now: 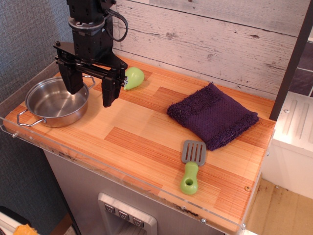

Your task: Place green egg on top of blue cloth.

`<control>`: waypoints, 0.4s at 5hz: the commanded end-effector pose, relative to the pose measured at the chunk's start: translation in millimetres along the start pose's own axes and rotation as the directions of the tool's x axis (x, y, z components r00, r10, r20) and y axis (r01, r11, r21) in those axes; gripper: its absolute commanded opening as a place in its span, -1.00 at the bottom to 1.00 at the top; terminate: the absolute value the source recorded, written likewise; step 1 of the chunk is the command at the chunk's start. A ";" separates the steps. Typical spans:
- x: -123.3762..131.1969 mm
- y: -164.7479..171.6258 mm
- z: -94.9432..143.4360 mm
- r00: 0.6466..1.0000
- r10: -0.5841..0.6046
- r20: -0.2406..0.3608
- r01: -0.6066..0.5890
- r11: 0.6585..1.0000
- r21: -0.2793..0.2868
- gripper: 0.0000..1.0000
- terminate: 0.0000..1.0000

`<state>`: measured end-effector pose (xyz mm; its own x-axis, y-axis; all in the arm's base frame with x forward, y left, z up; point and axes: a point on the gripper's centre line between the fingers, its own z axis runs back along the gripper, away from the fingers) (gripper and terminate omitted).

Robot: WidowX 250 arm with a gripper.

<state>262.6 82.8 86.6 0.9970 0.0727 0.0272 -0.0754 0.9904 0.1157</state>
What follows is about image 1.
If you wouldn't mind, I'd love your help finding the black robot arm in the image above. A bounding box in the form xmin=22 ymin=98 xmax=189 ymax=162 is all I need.
xmin=54 ymin=0 xmax=128 ymax=107

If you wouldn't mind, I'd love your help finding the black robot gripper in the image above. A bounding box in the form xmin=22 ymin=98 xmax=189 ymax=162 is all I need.
xmin=53 ymin=28 xmax=127 ymax=108

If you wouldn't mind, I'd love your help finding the purple folded towel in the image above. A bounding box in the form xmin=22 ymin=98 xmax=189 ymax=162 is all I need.
xmin=167 ymin=83 xmax=259 ymax=151

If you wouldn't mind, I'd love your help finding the dark vertical post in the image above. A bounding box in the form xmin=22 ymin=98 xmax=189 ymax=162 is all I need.
xmin=269 ymin=0 xmax=313 ymax=121

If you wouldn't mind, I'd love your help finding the silver toy fridge dispenser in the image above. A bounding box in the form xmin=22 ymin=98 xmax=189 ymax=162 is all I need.
xmin=98 ymin=192 xmax=158 ymax=235

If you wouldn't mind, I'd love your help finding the stainless steel pot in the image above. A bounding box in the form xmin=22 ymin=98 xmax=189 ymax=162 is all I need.
xmin=17 ymin=75 xmax=95 ymax=127

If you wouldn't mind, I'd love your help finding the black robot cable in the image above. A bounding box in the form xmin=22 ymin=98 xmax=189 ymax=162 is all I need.
xmin=105 ymin=9 xmax=129 ymax=43

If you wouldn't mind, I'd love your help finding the orange yellow object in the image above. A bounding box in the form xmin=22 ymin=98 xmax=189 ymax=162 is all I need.
xmin=13 ymin=224 xmax=38 ymax=235

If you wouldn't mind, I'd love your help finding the grey spatula green handle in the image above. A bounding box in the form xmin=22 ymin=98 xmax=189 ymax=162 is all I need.
xmin=180 ymin=140 xmax=207 ymax=195

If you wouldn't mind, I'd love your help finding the green toy pear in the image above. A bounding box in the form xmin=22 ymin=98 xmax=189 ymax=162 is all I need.
xmin=124 ymin=67 xmax=145 ymax=90

